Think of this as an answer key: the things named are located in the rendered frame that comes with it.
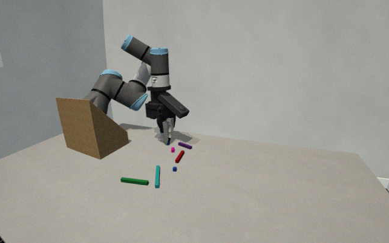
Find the red rod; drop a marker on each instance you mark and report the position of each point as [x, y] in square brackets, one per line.
[179, 156]

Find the turquoise rod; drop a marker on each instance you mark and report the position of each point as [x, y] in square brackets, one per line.
[157, 176]

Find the green rod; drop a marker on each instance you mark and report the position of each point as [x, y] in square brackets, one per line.
[134, 181]

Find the purple rod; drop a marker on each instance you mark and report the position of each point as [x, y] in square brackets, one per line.
[185, 145]

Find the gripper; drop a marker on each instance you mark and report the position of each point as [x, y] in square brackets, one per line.
[155, 109]

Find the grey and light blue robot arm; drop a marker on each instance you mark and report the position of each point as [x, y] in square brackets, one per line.
[110, 84]

